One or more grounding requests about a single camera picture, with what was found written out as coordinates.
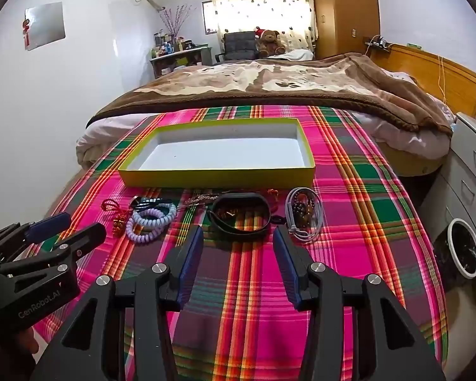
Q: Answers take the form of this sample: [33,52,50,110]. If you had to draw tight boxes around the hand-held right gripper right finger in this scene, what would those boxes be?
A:
[272,226,447,381]

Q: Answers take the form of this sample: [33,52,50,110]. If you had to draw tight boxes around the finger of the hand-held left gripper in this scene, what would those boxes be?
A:
[0,223,107,275]
[0,212,72,271]

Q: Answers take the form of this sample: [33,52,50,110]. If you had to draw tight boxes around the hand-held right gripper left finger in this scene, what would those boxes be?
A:
[30,225,205,381]

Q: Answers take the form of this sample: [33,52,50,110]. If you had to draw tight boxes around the grey elastic hair tie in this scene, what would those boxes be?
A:
[285,187,327,243]

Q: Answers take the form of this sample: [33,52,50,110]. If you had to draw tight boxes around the black smart wristband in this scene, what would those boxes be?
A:
[207,192,273,236]

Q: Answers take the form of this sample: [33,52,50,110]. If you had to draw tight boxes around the red knotted cord charm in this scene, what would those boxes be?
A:
[102,198,131,239]

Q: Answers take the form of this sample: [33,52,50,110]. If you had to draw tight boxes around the brown bead bracelet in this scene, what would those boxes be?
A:
[294,190,317,228]

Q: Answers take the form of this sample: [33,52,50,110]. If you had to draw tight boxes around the purple spiral hair tie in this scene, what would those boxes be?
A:
[125,217,164,245]

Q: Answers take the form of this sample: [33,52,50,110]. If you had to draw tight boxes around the light blue spiral hair tie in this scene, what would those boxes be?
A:
[132,204,178,228]

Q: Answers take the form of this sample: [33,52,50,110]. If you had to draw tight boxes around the black hair tie with bead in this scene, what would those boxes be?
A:
[130,196,172,212]

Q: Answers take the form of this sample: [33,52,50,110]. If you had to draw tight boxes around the yellow-green shallow cardboard box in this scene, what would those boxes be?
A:
[118,117,316,188]

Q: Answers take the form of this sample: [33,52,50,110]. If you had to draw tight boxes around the person's left hand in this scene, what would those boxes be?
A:
[8,324,42,381]

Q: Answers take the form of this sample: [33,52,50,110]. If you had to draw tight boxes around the pink plaid cloth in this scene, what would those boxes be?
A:
[26,105,449,381]

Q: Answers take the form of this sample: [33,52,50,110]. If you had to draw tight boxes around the white trash bin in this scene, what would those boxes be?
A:
[445,218,476,281]

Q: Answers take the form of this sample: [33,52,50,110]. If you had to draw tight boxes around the brown plush blanket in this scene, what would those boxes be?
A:
[90,53,455,133]

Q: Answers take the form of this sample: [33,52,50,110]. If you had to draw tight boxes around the wooden desk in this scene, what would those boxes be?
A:
[150,47,214,79]

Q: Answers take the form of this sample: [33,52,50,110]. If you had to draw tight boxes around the white drawer nightstand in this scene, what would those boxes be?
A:
[418,112,476,249]

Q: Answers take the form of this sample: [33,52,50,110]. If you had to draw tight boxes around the white pillow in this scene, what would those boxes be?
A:
[280,50,315,61]

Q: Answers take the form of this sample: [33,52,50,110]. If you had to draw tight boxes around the cluster of desk bottles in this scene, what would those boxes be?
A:
[151,32,203,57]

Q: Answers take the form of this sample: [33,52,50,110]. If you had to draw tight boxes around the brown teddy bear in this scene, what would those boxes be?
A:
[255,28,287,57]

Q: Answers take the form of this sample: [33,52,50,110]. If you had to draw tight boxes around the black office chair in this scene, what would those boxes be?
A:
[214,32,260,63]

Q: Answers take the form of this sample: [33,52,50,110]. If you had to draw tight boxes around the shelf with power strip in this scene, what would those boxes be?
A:
[364,36,393,52]

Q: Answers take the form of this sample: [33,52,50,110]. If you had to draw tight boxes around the dried flower branches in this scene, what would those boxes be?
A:
[159,5,193,42]

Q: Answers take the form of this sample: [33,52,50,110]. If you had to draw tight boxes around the wooden bed headboard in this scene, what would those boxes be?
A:
[371,43,476,117]

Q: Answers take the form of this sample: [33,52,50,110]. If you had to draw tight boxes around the wooden wardrobe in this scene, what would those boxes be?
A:
[309,0,381,59]

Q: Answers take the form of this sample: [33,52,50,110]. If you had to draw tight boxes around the patterned window curtain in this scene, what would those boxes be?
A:
[206,0,316,51]

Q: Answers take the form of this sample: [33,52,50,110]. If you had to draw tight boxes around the red cord with gold beads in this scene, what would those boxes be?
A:
[267,190,281,217]

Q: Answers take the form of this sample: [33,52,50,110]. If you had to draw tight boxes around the pink beaded chain bracelet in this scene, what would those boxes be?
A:
[186,194,223,208]

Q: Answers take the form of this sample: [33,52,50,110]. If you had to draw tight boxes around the silver wall sheet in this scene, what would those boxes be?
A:
[24,2,67,51]

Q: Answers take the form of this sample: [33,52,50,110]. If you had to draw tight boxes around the white charging cable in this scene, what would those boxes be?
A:
[437,53,447,104]

